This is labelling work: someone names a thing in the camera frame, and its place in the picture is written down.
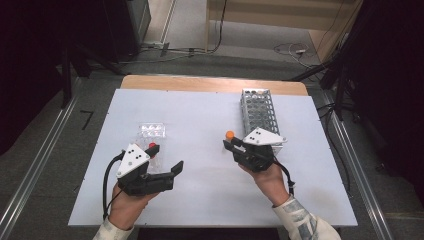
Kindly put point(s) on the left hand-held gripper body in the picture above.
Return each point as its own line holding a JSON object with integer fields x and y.
{"x": 140, "y": 185}

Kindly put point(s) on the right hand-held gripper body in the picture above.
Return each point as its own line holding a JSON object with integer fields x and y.
{"x": 255, "y": 158}

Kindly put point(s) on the red-capped test tube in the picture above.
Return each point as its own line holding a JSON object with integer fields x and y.
{"x": 152, "y": 145}

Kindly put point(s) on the orange-capped test tube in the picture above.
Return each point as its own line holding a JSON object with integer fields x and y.
{"x": 229, "y": 134}

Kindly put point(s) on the clear plastic tube rack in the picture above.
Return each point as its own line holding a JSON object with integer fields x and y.
{"x": 151, "y": 130}

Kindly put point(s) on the perforated metal tube rack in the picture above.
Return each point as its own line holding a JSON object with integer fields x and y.
{"x": 258, "y": 106}

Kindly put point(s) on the person's left hand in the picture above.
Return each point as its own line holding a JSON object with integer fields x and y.
{"x": 126, "y": 208}

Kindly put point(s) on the person's right hand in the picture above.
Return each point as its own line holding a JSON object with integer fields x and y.
{"x": 270, "y": 185}

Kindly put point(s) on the black metal stand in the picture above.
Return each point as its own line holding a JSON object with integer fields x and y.
{"x": 66, "y": 76}
{"x": 340, "y": 90}

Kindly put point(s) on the dark cabinet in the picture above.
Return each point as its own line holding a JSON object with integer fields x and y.
{"x": 133, "y": 26}

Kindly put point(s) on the light wooden furniture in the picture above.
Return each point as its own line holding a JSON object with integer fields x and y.
{"x": 266, "y": 13}

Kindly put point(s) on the dark curtain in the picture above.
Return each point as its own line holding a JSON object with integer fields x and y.
{"x": 30, "y": 50}
{"x": 393, "y": 83}

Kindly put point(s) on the aluminium floor rail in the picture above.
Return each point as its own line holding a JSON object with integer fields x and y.
{"x": 36, "y": 166}
{"x": 373, "y": 206}

